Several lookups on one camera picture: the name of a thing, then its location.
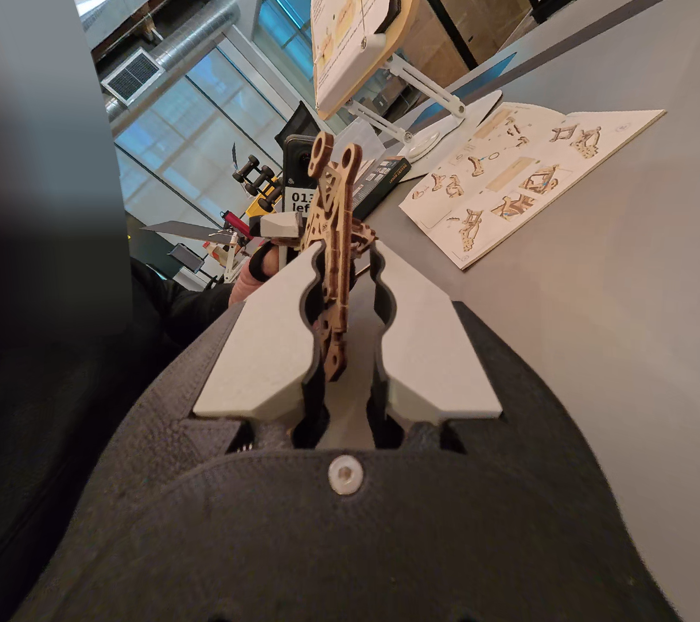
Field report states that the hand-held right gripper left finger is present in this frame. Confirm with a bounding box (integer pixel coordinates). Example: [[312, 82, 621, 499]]
[[192, 242, 329, 449]]

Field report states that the corrugated round air duct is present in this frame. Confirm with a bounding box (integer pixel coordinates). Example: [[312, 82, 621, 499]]
[[104, 0, 242, 122]]

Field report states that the black dumbbell set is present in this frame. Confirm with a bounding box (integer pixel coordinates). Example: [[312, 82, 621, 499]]
[[232, 154, 277, 196]]

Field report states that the wooden buggy model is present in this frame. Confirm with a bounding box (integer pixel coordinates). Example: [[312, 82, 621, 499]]
[[298, 131, 379, 382]]

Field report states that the person's left forearm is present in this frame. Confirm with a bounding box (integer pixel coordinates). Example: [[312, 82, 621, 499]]
[[130, 256, 236, 355]]

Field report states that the open instruction booklet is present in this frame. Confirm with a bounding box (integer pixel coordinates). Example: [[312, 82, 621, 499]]
[[398, 102, 667, 271]]

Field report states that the white vent grille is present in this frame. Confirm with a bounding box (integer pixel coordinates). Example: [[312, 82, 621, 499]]
[[101, 47, 165, 104]]

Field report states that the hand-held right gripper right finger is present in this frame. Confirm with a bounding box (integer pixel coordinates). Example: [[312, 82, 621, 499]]
[[367, 240, 503, 449]]

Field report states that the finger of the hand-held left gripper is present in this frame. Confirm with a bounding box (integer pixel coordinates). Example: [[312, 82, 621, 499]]
[[259, 213, 305, 241]]

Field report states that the dark printed box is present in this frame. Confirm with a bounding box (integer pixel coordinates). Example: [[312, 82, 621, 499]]
[[350, 157, 411, 220]]

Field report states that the person's left hand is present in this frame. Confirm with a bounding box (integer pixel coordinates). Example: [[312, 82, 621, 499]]
[[229, 249, 285, 305]]

